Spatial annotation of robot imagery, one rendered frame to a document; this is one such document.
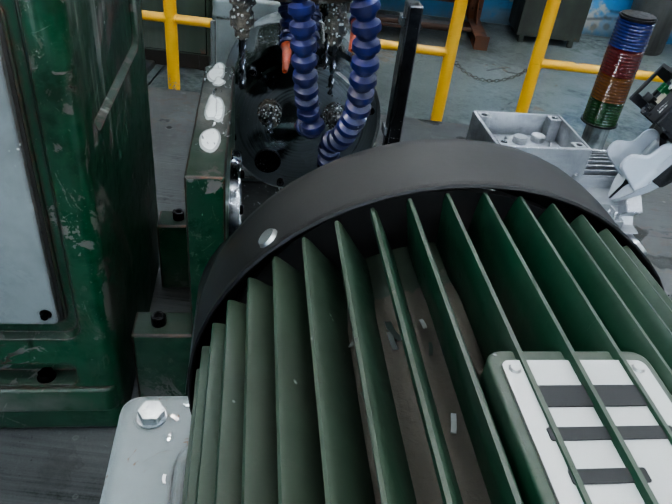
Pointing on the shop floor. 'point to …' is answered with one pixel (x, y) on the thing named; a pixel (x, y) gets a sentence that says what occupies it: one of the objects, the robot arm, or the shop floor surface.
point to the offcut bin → (530, 12)
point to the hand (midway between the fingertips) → (622, 194)
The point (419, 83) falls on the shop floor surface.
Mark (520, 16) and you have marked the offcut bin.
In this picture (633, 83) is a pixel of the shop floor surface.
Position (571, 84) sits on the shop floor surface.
